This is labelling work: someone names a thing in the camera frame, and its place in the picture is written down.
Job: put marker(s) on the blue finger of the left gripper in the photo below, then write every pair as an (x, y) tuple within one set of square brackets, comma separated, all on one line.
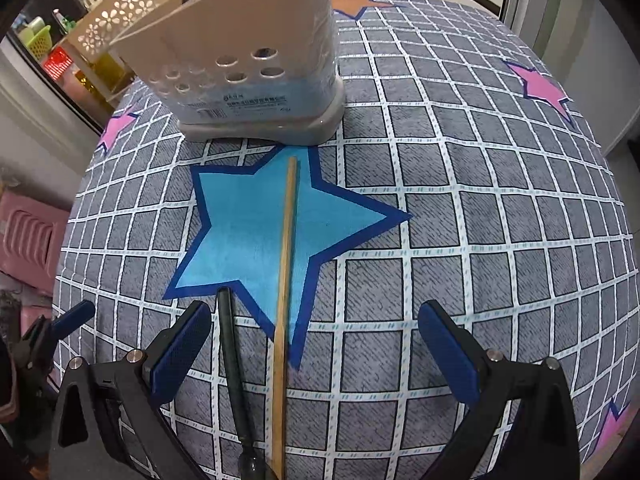
[(72, 319)]

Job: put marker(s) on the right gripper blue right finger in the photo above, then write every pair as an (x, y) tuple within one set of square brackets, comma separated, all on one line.
[(454, 350)]

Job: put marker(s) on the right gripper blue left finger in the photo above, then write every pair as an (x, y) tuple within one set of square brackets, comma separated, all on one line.
[(173, 351)]

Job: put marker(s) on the dark spoon with round bowl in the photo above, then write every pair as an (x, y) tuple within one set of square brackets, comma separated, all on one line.
[(251, 466)]

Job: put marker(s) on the plain bamboo chopstick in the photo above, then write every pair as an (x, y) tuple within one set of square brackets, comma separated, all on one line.
[(280, 340)]

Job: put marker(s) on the beige plastic utensil holder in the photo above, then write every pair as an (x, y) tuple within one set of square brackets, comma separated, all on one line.
[(248, 69)]

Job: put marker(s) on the pink plastic stool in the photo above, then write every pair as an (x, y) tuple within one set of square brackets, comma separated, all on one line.
[(32, 234)]

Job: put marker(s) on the grey checkered star tablecloth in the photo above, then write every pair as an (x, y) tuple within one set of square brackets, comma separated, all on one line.
[(445, 181)]

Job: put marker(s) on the beige flower-cutout trolley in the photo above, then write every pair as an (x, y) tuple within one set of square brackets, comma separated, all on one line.
[(90, 44)]

